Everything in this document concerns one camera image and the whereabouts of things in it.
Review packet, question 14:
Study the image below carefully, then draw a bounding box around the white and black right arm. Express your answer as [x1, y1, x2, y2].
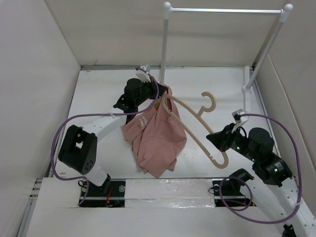
[206, 123, 316, 237]

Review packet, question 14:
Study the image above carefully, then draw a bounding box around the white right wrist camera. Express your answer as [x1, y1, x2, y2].
[232, 109, 249, 131]

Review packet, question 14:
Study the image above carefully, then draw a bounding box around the white clothes rack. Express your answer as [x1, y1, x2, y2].
[159, 1, 293, 112]

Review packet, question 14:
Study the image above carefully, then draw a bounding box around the pink t shirt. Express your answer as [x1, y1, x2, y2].
[121, 98, 187, 178]

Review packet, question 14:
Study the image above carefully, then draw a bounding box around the beige wooden hanger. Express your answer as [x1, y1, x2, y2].
[160, 91, 229, 169]

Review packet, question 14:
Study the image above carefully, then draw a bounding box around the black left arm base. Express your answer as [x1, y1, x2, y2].
[78, 179, 126, 208]

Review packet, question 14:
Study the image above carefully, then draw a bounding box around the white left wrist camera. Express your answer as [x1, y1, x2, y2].
[135, 64, 151, 83]

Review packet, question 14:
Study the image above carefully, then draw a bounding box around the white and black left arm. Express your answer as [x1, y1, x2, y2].
[58, 78, 167, 196]

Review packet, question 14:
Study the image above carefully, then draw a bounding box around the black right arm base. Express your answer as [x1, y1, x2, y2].
[208, 168, 255, 207]

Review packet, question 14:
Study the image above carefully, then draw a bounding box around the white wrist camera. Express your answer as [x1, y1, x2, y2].
[232, 109, 249, 131]
[135, 64, 151, 83]

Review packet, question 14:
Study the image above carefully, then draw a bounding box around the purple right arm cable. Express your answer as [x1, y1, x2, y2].
[219, 112, 303, 224]

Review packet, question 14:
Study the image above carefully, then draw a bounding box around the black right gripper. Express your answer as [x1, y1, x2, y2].
[205, 121, 258, 161]

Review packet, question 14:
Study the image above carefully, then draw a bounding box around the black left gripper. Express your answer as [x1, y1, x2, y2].
[134, 77, 166, 107]

